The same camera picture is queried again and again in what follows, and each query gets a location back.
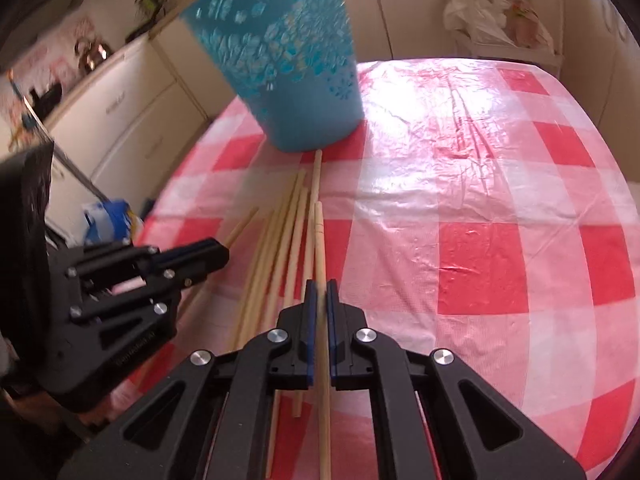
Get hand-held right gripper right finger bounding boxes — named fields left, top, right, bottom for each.
left=326, top=280, right=587, bottom=480

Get steel kettle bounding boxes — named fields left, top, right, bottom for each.
left=75, top=37, right=112, bottom=73

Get pink wall poster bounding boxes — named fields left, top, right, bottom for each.
left=10, top=17, right=91, bottom=86

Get light wooden chopstick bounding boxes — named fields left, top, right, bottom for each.
left=311, top=201, right=332, bottom=480

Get red checked tablecloth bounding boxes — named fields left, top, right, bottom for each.
left=107, top=57, right=640, bottom=480

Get white plastic bags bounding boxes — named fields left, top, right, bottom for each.
left=444, top=0, right=555, bottom=50

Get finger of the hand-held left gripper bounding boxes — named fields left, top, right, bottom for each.
left=65, top=239, right=224, bottom=282
left=47, top=244, right=231, bottom=411

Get bunch of wooden chopsticks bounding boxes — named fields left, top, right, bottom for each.
left=220, top=149, right=323, bottom=476

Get blue plastic bag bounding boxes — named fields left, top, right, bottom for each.
left=82, top=200, right=136, bottom=246

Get blue perforated plastic basket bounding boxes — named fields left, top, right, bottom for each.
left=180, top=0, right=364, bottom=153

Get black cooking pot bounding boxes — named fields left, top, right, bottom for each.
left=27, top=82, right=63, bottom=111

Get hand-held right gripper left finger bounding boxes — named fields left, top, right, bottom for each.
left=57, top=280, right=319, bottom=480

